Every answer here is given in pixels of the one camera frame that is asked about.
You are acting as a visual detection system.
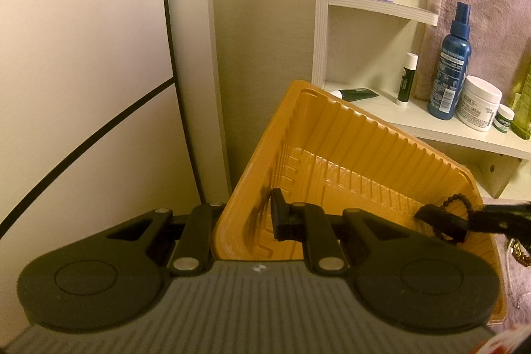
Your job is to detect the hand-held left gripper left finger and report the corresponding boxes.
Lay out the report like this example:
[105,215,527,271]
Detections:
[106,202,227,276]

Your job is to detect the pink fluffy mat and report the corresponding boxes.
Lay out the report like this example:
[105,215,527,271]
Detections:
[481,188,531,332]

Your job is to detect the orange plastic tray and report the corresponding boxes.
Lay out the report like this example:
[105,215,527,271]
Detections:
[209,79,509,327]

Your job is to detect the blue spray bottle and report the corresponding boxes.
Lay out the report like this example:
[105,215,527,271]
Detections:
[426,1,474,120]

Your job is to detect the dark green tube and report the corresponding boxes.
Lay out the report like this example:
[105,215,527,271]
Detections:
[331,88,379,102]

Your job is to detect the large white cream jar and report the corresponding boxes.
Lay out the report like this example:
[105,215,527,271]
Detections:
[455,75,503,133]

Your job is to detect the white-capped lip balm stick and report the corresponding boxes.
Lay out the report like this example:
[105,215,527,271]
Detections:
[396,52,419,106]

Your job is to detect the black bead bracelet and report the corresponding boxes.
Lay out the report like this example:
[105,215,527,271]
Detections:
[431,192,474,245]

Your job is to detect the green oil spray bottle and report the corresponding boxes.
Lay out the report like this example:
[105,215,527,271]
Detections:
[509,68,531,141]

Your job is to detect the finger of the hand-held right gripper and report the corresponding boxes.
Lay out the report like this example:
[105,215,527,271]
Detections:
[416,202,531,241]

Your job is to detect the cream wooden shelf unit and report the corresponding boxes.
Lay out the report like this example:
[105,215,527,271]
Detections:
[316,0,531,199]

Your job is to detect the gold chain bracelet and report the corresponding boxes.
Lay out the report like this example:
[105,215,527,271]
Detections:
[507,238,531,267]

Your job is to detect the small green-lidded jar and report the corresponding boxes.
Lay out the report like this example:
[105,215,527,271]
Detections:
[493,104,516,132]

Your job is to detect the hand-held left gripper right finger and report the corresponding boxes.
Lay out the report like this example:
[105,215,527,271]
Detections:
[269,188,420,277]

